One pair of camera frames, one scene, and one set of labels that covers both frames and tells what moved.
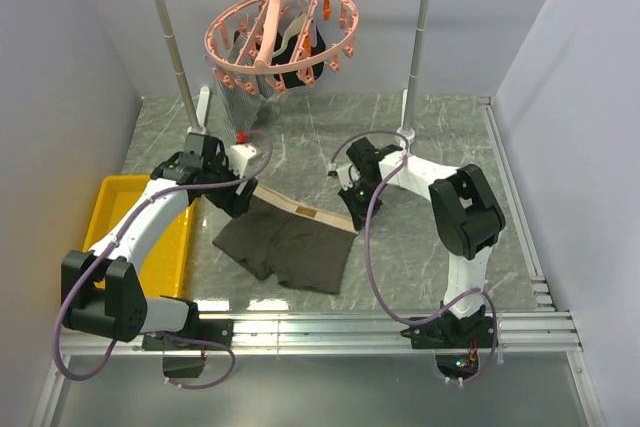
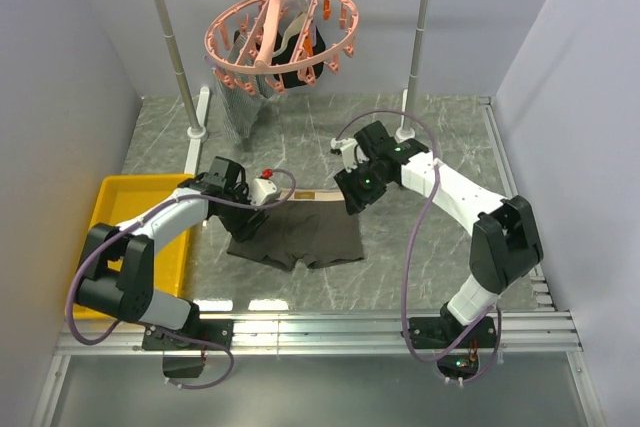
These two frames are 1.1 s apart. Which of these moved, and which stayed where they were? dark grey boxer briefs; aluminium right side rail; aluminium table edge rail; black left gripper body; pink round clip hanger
Moved: dark grey boxer briefs; black left gripper body
Stayed: aluminium table edge rail; aluminium right side rail; pink round clip hanger
